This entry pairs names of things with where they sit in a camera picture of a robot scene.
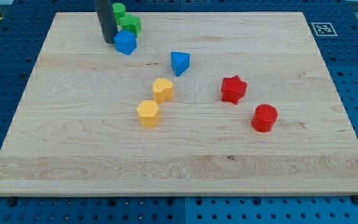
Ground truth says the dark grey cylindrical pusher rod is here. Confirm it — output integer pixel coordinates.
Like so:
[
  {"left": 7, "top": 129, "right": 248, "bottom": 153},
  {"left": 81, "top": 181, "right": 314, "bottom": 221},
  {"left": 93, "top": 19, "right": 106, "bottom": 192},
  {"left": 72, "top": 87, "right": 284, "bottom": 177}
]
[{"left": 94, "top": 0, "right": 118, "bottom": 44}]

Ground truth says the green star block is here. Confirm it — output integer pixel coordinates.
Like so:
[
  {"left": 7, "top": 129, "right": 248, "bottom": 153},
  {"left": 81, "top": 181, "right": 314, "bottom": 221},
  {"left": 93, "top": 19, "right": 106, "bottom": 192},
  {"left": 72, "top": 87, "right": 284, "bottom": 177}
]
[{"left": 119, "top": 14, "right": 141, "bottom": 37}]

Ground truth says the blue triangle block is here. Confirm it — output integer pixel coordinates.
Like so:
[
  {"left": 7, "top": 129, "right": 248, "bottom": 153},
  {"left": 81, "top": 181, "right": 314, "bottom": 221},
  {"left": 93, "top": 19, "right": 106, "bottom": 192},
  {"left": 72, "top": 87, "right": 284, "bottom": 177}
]
[{"left": 170, "top": 52, "right": 190, "bottom": 77}]

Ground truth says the red star block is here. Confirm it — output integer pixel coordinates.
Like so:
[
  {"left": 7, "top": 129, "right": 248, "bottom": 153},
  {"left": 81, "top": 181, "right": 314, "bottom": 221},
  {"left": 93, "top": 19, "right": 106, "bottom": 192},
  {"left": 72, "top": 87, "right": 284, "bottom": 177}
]
[{"left": 221, "top": 75, "right": 248, "bottom": 105}]

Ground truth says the green cylinder block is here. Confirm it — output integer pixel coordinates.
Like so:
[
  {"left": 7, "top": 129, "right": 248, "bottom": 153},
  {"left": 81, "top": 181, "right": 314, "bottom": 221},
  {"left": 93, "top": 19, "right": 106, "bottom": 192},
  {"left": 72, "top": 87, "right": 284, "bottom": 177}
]
[{"left": 112, "top": 2, "right": 126, "bottom": 26}]

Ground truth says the blue cube block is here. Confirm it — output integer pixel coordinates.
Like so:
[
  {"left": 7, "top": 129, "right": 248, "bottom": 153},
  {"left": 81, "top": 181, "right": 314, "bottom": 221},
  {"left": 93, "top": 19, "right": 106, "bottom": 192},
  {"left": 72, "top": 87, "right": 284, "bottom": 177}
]
[{"left": 114, "top": 29, "right": 137, "bottom": 55}]

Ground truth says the yellow heart block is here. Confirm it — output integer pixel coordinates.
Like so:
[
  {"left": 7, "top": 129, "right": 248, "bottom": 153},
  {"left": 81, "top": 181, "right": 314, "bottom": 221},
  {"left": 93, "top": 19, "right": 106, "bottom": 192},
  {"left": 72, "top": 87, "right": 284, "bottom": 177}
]
[{"left": 152, "top": 78, "right": 174, "bottom": 104}]

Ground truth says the yellow hexagon block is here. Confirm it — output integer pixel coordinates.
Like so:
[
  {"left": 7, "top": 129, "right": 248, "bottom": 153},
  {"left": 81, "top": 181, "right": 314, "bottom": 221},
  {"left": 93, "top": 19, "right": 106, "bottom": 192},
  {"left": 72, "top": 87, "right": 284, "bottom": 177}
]
[{"left": 137, "top": 100, "right": 160, "bottom": 128}]

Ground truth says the light wooden board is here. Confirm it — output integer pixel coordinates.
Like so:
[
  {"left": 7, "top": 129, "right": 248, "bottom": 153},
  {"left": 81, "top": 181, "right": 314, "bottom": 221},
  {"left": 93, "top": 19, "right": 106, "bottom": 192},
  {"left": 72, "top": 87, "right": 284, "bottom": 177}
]
[{"left": 0, "top": 12, "right": 358, "bottom": 197}]

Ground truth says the red cylinder block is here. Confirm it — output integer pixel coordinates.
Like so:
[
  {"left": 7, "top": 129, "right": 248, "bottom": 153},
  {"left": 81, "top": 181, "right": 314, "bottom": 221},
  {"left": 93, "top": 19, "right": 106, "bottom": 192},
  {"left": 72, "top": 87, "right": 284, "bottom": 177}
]
[{"left": 251, "top": 104, "right": 278, "bottom": 133}]

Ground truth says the white fiducial marker tag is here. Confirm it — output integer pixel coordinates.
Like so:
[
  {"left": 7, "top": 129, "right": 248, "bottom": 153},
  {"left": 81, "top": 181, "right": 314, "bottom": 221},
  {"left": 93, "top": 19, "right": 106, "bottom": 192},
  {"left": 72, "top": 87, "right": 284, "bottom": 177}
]
[{"left": 311, "top": 22, "right": 337, "bottom": 37}]

